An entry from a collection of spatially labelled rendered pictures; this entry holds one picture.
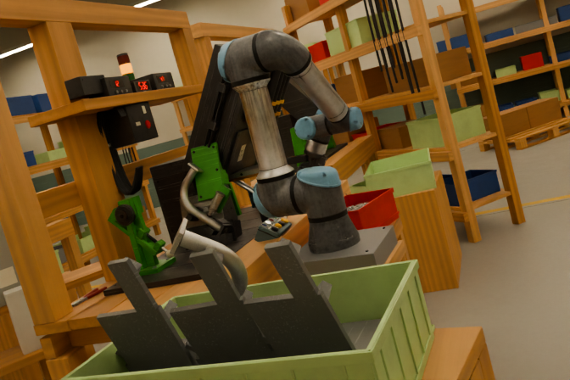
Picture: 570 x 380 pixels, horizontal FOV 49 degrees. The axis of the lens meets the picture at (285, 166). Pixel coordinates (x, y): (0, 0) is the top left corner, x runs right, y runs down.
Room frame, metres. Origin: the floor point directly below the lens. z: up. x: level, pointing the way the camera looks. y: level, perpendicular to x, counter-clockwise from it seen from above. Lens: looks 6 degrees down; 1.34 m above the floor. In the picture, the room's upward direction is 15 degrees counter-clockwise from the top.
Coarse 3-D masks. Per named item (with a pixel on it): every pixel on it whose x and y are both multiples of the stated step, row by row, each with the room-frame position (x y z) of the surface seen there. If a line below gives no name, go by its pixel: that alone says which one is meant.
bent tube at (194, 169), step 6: (192, 168) 2.36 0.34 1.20; (198, 168) 2.37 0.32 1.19; (192, 174) 2.36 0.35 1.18; (186, 180) 2.36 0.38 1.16; (192, 180) 2.37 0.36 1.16; (186, 186) 2.36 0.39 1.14; (180, 192) 2.37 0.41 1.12; (186, 192) 2.36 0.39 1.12; (186, 198) 2.35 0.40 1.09; (186, 204) 2.34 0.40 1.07; (192, 204) 2.35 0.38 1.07; (192, 210) 2.33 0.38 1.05; (198, 210) 2.33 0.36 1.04; (198, 216) 2.31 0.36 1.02; (204, 216) 2.31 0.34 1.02; (204, 222) 2.31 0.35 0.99; (210, 222) 2.29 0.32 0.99; (216, 222) 2.29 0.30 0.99; (216, 228) 2.28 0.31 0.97
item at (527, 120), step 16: (512, 112) 8.20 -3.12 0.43; (528, 112) 8.29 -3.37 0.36; (544, 112) 8.38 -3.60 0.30; (560, 112) 8.46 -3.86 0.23; (512, 128) 8.18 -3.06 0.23; (528, 128) 8.27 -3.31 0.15; (544, 128) 8.05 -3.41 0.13; (560, 128) 8.39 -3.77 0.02; (480, 144) 8.40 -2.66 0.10; (512, 144) 8.14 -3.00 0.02; (528, 144) 7.80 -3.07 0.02
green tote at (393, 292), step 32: (256, 288) 1.40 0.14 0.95; (352, 288) 1.31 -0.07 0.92; (384, 288) 1.28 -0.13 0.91; (416, 288) 1.21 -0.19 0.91; (352, 320) 1.31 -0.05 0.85; (384, 320) 0.98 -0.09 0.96; (416, 320) 1.14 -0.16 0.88; (352, 352) 0.89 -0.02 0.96; (384, 352) 0.94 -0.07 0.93; (416, 352) 1.10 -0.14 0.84
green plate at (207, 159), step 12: (216, 144) 2.37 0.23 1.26; (192, 156) 2.41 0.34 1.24; (204, 156) 2.38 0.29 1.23; (216, 156) 2.36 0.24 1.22; (204, 168) 2.38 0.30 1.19; (216, 168) 2.35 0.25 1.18; (204, 180) 2.37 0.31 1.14; (216, 180) 2.35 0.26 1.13; (228, 180) 2.41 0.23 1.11; (204, 192) 2.36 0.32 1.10
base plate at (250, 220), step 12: (240, 216) 2.82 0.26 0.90; (252, 216) 2.73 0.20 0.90; (252, 228) 2.44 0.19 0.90; (240, 240) 2.27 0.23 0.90; (180, 252) 2.36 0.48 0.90; (192, 252) 2.30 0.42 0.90; (180, 264) 2.14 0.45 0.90; (192, 264) 2.09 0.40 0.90; (144, 276) 2.11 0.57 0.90; (156, 276) 2.06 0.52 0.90; (168, 276) 2.01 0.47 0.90; (180, 276) 1.96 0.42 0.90; (192, 276) 1.93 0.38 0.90; (108, 288) 2.07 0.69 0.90; (120, 288) 2.03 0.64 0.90
